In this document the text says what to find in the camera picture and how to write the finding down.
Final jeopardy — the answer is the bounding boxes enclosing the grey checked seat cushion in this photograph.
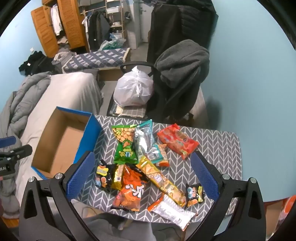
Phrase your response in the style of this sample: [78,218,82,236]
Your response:
[109,103,147,118]

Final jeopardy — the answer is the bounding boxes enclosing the dark grey fleece blanket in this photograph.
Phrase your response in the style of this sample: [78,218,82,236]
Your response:
[154,39,210,88]

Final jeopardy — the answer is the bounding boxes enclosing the long yellow chip bag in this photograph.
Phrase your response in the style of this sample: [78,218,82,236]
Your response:
[136,156,186,207]

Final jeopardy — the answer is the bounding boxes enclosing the small orange noodle snack pack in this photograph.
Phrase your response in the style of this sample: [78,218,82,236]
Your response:
[156,144,170,167]

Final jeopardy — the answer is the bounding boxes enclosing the white orange snack bag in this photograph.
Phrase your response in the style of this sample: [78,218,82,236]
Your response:
[147,194,197,231]

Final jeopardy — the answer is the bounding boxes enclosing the white plastic bag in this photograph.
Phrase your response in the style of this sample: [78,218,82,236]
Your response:
[113,66,154,107]

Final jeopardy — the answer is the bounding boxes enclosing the small black cartoon snack pack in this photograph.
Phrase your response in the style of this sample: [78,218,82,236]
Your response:
[186,183,205,207]

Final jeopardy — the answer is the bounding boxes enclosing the red cracker snack bag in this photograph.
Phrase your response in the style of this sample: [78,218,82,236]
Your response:
[157,123,199,160]

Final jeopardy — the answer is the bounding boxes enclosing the grey chevron table cloth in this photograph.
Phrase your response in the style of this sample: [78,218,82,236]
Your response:
[77,115,242,223]

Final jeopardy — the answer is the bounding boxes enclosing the hanging dark clothes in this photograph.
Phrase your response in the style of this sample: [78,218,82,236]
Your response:
[82,11,110,52]

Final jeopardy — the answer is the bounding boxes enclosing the bed with grey sheet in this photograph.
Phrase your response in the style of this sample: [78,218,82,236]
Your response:
[14,71,104,204]

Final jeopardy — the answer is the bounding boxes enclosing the green peanut snack bag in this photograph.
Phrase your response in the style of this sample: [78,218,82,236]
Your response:
[111,125,138,164]

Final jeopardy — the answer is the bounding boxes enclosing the black office chair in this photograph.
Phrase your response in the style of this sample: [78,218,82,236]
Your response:
[120,61,209,122]

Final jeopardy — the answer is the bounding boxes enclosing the blue cardboard box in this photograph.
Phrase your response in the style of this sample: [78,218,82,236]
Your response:
[31,106,102,179]

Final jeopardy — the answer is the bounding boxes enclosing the orange black chip bag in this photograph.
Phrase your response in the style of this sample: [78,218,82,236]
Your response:
[111,163,148,212]

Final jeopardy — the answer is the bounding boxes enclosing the wooden louvered wardrobe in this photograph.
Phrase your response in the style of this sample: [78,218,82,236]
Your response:
[31,0,89,58]

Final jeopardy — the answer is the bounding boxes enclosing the blue patterned mattress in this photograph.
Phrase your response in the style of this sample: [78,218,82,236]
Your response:
[62,48,130,73]

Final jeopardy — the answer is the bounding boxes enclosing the black clothes pile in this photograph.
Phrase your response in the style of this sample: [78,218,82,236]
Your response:
[18,51,55,76]

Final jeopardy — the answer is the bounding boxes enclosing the teal silver snack bag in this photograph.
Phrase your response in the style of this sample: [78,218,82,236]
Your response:
[133,120,163,164]

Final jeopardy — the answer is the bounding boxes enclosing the black hanging coat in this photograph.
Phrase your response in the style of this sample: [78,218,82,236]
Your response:
[145,1,218,63]

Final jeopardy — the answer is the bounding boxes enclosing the yellow biscuit bar pack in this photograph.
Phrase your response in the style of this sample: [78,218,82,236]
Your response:
[111,164,125,190]

